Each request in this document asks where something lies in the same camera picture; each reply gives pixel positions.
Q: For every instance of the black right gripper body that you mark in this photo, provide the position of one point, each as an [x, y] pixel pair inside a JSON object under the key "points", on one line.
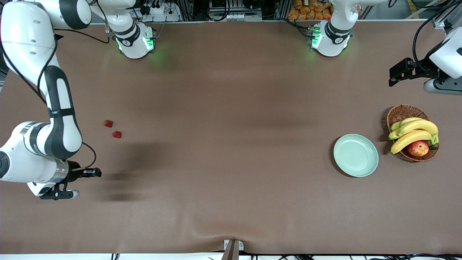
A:
{"points": [[75, 171]]}

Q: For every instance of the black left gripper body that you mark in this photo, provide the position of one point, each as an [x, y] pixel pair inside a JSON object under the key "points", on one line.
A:
{"points": [[425, 69]]}

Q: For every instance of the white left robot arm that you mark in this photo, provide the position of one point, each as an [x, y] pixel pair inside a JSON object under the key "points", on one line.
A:
{"points": [[332, 39]]}

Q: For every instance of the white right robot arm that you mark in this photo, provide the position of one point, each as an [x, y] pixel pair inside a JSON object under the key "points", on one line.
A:
{"points": [[21, 36]]}

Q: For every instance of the pale green plate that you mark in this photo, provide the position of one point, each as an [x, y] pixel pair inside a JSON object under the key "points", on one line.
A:
{"points": [[355, 155]]}

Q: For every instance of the brown wicker basket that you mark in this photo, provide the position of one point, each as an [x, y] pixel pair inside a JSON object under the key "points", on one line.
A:
{"points": [[404, 112]]}

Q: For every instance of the yellow banana bunch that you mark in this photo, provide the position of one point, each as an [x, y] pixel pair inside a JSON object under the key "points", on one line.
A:
{"points": [[418, 125]]}

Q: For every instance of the red apple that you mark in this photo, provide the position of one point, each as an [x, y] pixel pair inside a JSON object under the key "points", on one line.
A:
{"points": [[418, 148]]}

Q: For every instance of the orange bread rolls pile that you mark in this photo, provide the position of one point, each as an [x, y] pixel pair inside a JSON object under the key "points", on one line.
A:
{"points": [[306, 11]]}

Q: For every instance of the brown table mat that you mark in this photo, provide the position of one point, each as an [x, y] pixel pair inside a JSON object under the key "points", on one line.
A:
{"points": [[231, 198]]}

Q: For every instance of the white terminal block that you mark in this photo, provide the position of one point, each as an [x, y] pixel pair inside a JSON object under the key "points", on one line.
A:
{"points": [[238, 17]]}

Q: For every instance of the white power strip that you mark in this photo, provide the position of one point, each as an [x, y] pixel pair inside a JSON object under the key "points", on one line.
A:
{"points": [[158, 10]]}

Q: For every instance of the aluminium frame strut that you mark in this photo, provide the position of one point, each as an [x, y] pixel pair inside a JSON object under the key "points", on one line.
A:
{"points": [[438, 23]]}

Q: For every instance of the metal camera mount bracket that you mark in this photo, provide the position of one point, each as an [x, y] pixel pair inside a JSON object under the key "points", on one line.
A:
{"points": [[232, 251]]}

